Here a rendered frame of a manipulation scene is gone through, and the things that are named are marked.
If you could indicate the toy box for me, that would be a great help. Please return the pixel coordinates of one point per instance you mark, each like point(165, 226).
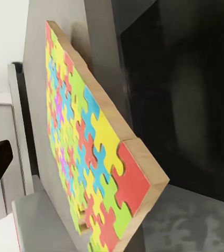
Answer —
point(12, 184)

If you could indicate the jigsaw puzzle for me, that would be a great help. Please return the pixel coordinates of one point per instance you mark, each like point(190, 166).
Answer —
point(110, 177)

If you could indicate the desk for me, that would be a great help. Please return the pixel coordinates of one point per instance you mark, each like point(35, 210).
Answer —
point(161, 62)

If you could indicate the swivel chair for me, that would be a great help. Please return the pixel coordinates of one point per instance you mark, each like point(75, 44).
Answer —
point(38, 225)

